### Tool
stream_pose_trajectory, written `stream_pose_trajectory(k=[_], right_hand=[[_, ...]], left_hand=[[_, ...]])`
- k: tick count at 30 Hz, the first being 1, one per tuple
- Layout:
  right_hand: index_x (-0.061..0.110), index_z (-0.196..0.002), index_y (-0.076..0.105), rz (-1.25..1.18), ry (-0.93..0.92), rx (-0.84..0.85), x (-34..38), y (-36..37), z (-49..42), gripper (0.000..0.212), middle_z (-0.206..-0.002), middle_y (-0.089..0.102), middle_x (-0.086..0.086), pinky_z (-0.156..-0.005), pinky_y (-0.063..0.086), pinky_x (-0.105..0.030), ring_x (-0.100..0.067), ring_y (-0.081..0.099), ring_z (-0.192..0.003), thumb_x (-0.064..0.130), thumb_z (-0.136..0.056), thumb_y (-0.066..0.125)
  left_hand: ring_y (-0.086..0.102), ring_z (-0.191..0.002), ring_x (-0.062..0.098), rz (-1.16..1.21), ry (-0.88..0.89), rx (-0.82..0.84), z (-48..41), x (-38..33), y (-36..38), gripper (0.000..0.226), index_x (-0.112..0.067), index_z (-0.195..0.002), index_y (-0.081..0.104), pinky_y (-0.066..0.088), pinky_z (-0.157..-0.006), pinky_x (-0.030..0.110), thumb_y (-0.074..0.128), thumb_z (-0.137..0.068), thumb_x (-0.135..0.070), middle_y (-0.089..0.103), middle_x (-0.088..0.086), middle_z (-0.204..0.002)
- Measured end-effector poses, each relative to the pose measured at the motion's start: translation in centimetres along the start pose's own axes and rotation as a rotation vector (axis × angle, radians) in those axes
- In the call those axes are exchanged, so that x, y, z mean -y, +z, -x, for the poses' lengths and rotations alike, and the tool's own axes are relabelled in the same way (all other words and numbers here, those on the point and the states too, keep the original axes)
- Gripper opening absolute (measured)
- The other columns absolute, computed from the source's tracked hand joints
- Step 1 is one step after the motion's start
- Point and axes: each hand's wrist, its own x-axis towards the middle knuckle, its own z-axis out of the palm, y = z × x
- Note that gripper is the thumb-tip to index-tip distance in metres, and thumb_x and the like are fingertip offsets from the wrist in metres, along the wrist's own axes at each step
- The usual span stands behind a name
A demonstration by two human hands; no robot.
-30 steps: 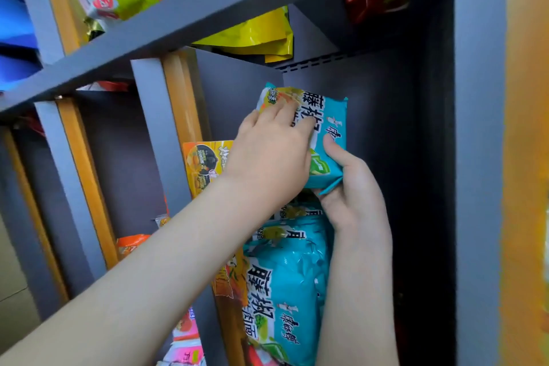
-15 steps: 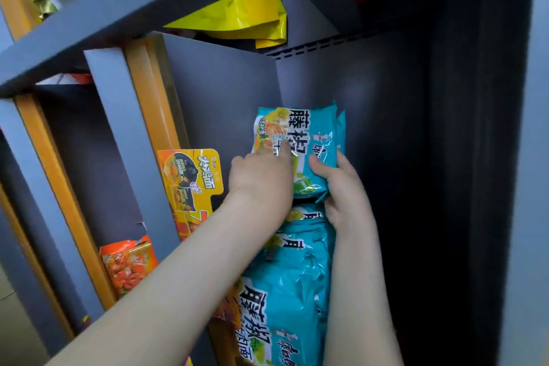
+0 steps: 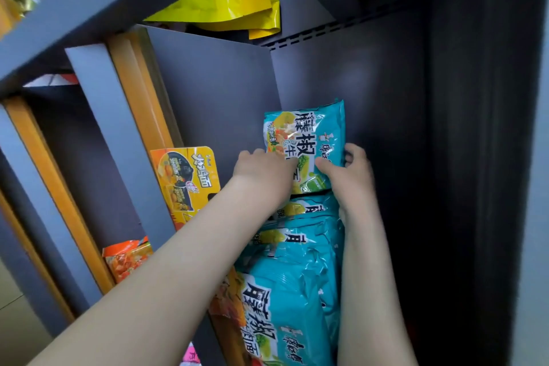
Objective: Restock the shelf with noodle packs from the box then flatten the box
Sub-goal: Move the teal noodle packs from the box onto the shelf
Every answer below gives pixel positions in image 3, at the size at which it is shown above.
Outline person's left hand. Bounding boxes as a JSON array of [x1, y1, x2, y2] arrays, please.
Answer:
[[233, 148, 299, 208]]

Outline person's right hand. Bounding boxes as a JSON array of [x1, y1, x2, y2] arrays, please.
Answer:
[[315, 142, 377, 225]]

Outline grey metal shelf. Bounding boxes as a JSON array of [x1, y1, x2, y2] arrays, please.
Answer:
[[0, 0, 549, 366]]

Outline person's right forearm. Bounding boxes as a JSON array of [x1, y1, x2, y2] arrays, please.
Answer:
[[336, 206, 419, 366]]

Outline person's left forearm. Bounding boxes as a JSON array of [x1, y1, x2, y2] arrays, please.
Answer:
[[27, 177, 297, 366]]

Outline orange cartoon shelf tag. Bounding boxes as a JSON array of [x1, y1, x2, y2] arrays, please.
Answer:
[[150, 146, 222, 232]]

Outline orange snack packets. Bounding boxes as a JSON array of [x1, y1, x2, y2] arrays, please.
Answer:
[[102, 237, 154, 285]]

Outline pink snack packet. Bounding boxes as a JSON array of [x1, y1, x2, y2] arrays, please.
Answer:
[[180, 342, 202, 366]]

